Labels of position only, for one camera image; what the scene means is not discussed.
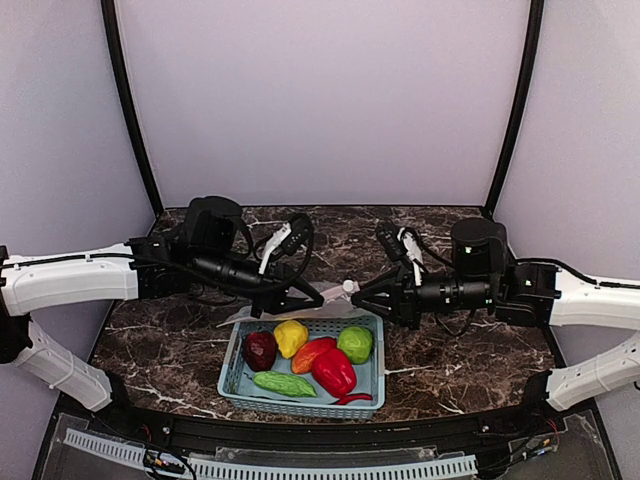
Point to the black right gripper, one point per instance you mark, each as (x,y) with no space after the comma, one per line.
(407,297)

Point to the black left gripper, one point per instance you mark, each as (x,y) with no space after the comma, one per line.
(273,288)

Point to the clear zip top bag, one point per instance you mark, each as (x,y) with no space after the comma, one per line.
(336,304)

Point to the orange red toy pepper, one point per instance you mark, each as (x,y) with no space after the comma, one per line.
(304,358)

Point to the green toy pepper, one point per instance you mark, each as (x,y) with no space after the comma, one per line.
(356,343)

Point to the bright red toy pepper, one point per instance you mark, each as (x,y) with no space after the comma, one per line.
(334,372)

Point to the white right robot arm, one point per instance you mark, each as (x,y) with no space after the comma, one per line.
(521,292)

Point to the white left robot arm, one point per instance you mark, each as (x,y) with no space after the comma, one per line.
(211,248)

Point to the yellow toy pepper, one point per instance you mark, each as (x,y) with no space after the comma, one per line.
(290,336)

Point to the dark red toy pepper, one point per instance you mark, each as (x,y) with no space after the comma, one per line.
(259,350)

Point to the green toy bitter gourd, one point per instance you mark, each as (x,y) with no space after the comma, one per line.
(289,385)

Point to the red toy chili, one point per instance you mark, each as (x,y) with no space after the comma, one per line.
(347,399)

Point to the light blue plastic basket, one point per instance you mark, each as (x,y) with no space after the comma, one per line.
(236,377)

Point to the black front frame rail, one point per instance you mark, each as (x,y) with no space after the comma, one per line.
(199,433)

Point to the white slotted cable duct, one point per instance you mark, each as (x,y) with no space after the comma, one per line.
(232,463)

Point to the black right frame post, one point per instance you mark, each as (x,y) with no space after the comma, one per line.
(519,102)

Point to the black enclosure frame post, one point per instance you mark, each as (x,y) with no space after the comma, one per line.
(126,100)

